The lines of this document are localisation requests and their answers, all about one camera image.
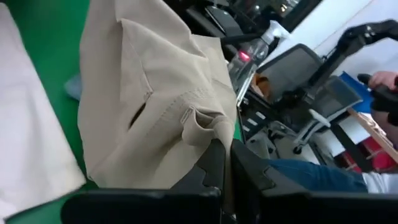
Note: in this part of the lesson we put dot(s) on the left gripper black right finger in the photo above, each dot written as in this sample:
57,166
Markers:
311,208

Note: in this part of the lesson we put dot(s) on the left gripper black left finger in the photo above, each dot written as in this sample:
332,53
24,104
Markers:
140,207

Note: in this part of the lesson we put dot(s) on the grey beige garment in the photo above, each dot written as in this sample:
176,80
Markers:
155,93

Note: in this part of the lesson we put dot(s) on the white printed tote bag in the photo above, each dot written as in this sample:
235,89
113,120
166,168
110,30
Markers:
31,130

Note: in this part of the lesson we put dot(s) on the light blue towel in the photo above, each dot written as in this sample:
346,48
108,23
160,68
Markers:
74,87

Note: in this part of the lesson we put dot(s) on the person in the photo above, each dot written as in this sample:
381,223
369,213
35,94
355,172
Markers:
314,177

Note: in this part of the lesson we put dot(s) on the red box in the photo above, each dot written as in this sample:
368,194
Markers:
379,155

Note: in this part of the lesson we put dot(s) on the blue flat panel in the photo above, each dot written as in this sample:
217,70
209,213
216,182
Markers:
360,90

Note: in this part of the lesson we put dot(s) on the black mesh office chair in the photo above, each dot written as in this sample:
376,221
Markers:
295,71

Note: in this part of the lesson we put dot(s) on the silver aluminium bar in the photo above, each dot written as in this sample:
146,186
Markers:
245,84

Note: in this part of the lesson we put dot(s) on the person's hand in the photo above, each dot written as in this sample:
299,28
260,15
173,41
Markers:
384,79

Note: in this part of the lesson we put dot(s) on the clear plastic spray bottle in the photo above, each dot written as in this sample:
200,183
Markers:
253,53

